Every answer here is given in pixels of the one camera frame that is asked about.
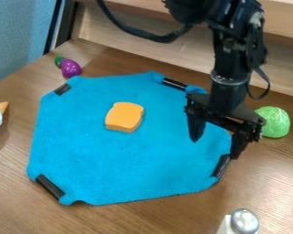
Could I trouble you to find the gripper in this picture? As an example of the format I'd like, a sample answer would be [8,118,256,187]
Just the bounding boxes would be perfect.
[183,70,268,160]

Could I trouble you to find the green toy cabbage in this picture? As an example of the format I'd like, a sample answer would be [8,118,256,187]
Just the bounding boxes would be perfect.
[253,105,292,139]

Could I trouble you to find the silver knob on white block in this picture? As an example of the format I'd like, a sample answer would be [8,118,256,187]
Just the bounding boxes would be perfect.
[216,207,262,234]

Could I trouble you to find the blue cloth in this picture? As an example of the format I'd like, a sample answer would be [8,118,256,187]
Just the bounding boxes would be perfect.
[25,70,233,207]

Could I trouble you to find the orange toy bread slice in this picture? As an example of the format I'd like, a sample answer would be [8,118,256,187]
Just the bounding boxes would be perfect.
[103,101,146,133]

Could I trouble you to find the purple toy eggplant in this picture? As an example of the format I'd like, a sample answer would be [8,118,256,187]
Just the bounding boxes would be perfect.
[53,56,83,79]

